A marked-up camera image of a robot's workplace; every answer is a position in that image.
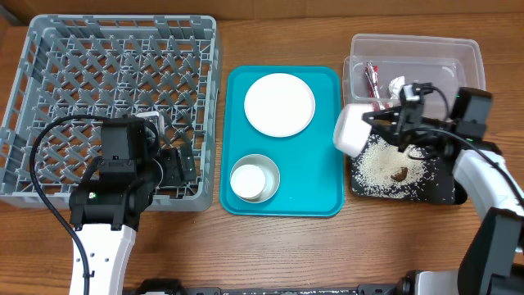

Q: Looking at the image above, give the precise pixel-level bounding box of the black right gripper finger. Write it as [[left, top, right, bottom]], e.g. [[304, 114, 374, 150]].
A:
[[362, 106, 403, 123], [372, 123, 404, 152]]

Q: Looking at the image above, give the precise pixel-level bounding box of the white napkin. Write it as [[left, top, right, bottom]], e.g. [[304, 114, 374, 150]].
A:
[[388, 75, 405, 100]]

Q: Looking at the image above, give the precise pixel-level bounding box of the pink bowl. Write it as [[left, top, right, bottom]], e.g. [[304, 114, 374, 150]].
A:
[[333, 103, 373, 157]]

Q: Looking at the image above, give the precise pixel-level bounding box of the pile of rice grains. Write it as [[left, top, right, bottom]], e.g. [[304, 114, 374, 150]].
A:
[[350, 134, 437, 200]]

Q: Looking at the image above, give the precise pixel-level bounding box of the brown food scrap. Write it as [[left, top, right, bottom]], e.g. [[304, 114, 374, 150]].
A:
[[391, 167, 409, 182]]

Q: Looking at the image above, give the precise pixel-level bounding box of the red foil snack wrapper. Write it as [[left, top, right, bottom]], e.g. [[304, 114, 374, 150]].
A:
[[364, 61, 386, 111]]

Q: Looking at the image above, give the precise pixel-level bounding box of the white cup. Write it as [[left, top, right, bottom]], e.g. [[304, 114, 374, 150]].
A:
[[230, 164, 266, 200]]

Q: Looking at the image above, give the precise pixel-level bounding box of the grey bowl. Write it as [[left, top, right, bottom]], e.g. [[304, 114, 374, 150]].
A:
[[229, 154, 280, 203]]

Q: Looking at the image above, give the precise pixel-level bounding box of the large white round plate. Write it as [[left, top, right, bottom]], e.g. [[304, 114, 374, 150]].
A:
[[244, 73, 316, 138]]

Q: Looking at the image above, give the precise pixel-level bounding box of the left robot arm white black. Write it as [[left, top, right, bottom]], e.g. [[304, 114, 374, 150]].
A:
[[69, 117, 197, 294]]

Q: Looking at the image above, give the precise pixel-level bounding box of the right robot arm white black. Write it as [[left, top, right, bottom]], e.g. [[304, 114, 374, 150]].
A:
[[362, 84, 523, 294]]

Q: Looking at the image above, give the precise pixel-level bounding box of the black waste tray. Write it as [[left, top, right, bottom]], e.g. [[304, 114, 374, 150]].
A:
[[350, 154, 458, 205]]

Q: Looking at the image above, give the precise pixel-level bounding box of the clear plastic storage bin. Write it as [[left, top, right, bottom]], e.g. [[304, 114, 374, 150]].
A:
[[342, 34, 486, 105]]

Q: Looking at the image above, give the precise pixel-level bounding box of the teal plastic tray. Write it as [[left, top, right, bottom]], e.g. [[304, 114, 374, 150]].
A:
[[219, 66, 345, 217]]

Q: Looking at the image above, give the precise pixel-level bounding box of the grey plastic dish rack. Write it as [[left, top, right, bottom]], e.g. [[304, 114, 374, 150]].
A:
[[1, 15, 223, 211]]

